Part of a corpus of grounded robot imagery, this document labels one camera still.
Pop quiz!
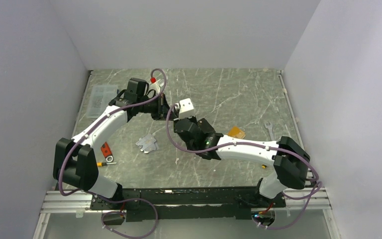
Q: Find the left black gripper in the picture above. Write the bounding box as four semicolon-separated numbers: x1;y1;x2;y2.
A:
138;93;177;121

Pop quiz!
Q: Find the clear plastic screw box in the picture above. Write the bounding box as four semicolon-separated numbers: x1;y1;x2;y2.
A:
85;85;118;119

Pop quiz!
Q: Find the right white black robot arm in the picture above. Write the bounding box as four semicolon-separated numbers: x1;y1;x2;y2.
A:
174;117;310;207

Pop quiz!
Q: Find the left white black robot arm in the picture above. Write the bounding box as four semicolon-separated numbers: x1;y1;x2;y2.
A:
53;77;167;209

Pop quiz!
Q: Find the orange card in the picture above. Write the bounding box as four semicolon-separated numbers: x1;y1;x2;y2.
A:
227;126;246;139

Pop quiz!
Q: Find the silver credit card stack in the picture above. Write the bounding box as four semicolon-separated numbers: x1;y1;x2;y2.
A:
136;133;159;154

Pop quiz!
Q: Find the silver wrench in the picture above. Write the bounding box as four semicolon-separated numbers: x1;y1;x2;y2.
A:
264;121;276;141

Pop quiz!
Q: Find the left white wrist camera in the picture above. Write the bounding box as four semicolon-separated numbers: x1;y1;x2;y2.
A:
147;77;164;98

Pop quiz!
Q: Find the aluminium frame rail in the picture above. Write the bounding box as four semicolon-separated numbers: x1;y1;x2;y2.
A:
41;189;332;217

